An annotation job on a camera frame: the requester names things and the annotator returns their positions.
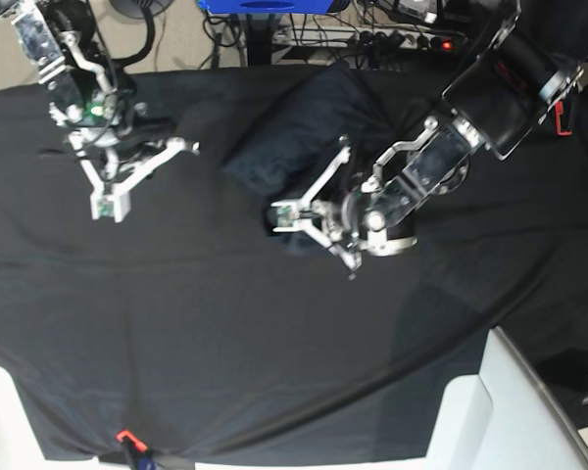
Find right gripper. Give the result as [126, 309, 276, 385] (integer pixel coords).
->
[68, 113, 200, 223]

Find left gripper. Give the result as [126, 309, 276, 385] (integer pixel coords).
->
[271, 135, 417, 280]

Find dark grey long-sleeve T-shirt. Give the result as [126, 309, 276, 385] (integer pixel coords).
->
[222, 63, 395, 198]

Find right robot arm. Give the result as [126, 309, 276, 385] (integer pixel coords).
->
[0, 1, 200, 223]

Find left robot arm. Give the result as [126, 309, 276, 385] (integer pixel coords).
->
[268, 1, 588, 274]

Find black table cloth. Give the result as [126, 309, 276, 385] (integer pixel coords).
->
[0, 67, 588, 465]

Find white power strip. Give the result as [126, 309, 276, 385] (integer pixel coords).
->
[348, 29, 467, 53]

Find orange black clamp right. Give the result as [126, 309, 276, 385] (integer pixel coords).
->
[554, 90, 579, 137]

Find orange blue clamp bottom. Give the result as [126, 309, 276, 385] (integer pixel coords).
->
[116, 429, 158, 470]

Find black stand post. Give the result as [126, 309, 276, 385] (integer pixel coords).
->
[237, 14, 282, 67]

